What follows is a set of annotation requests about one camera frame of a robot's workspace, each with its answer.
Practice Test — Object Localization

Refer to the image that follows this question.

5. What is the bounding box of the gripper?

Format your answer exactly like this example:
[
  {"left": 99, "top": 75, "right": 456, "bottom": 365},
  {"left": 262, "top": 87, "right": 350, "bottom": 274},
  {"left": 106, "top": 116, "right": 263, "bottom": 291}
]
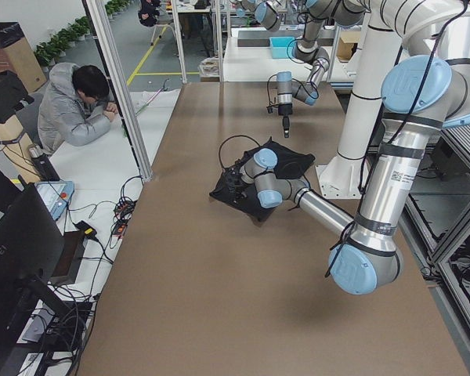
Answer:
[
  {"left": 223, "top": 165, "right": 247, "bottom": 204},
  {"left": 277, "top": 103, "right": 293, "bottom": 138}
]

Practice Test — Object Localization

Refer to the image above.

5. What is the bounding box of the black graphic t-shirt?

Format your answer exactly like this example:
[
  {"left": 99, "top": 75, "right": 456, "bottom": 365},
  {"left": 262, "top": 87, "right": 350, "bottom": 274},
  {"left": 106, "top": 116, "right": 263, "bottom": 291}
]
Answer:
[{"left": 209, "top": 138, "right": 315, "bottom": 222}]

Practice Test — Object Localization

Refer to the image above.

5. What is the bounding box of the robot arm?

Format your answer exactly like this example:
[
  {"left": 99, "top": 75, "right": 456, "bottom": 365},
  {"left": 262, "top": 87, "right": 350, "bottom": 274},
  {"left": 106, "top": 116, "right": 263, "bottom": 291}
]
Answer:
[
  {"left": 211, "top": 1, "right": 470, "bottom": 295},
  {"left": 276, "top": 1, "right": 365, "bottom": 138}
]

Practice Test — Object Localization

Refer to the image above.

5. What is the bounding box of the blue plastic bin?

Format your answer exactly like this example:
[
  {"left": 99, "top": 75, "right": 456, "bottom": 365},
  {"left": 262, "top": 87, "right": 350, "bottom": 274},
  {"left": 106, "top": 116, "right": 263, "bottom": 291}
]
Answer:
[{"left": 269, "top": 36, "right": 297, "bottom": 60}]

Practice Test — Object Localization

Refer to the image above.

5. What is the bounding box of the red grey power strip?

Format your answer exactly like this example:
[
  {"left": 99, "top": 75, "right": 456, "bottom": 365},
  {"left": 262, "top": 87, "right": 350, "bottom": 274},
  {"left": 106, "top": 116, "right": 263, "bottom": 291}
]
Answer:
[{"left": 111, "top": 197, "right": 137, "bottom": 239}]

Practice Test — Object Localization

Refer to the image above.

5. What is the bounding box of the person in grey jacket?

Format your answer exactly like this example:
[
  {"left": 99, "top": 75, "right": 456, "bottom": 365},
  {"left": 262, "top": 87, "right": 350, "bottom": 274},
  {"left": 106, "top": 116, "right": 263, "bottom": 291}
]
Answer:
[{"left": 38, "top": 62, "right": 119, "bottom": 155}]

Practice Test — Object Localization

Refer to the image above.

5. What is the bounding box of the blue teach pendant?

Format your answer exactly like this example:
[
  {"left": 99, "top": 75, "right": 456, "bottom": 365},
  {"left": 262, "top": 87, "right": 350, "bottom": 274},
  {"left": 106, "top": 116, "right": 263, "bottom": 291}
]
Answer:
[{"left": 34, "top": 180, "right": 74, "bottom": 220}]

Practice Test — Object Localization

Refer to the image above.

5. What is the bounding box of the black computer monitor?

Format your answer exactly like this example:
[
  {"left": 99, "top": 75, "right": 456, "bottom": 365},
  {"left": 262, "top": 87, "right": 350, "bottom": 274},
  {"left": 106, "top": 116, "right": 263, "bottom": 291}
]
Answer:
[{"left": 0, "top": 185, "right": 70, "bottom": 351}]

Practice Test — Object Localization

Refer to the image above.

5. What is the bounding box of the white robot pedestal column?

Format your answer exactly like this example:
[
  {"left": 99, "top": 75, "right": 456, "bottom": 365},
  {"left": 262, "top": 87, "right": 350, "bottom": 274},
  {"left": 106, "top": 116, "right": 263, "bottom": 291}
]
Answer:
[{"left": 315, "top": 0, "right": 412, "bottom": 199}]

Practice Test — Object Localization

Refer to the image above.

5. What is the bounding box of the aluminium frame post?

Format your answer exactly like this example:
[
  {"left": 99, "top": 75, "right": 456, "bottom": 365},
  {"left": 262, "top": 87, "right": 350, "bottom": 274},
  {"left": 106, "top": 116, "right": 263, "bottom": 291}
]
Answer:
[{"left": 81, "top": 0, "right": 154, "bottom": 182}]

